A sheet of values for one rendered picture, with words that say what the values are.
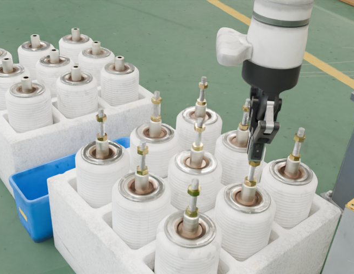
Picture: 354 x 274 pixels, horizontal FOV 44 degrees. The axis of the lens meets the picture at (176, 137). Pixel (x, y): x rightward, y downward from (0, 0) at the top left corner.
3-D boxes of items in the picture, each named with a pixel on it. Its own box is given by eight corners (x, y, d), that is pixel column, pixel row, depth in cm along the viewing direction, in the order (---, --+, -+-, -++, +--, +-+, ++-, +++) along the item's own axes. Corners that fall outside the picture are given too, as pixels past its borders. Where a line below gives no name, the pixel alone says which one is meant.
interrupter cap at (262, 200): (230, 217, 67) (230, 213, 66) (218, 185, 73) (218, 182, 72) (277, 214, 68) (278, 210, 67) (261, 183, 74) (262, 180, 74)
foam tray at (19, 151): (90, 100, 147) (88, 49, 138) (158, 156, 122) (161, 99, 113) (-31, 132, 126) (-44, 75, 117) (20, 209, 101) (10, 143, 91)
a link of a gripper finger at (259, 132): (259, 119, 56) (251, 131, 62) (259, 132, 56) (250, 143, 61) (280, 120, 56) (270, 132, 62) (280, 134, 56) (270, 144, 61)
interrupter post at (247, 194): (241, 204, 69) (244, 188, 67) (237, 194, 71) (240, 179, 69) (256, 204, 70) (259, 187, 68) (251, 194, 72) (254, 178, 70)
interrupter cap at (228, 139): (240, 129, 89) (241, 126, 89) (268, 146, 84) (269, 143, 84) (213, 139, 85) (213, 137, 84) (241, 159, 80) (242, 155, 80)
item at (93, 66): (104, 101, 133) (103, 44, 123) (121, 114, 126) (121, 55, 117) (75, 109, 127) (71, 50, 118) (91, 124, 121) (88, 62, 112)
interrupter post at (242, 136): (241, 138, 86) (243, 124, 84) (249, 144, 84) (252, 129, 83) (232, 142, 85) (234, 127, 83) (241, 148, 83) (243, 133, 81)
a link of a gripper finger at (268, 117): (261, 94, 57) (258, 100, 59) (260, 129, 56) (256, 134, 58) (280, 95, 57) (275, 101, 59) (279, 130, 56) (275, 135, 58)
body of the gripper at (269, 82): (309, 67, 53) (293, 132, 58) (297, 43, 61) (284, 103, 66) (248, 62, 53) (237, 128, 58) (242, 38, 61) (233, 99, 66)
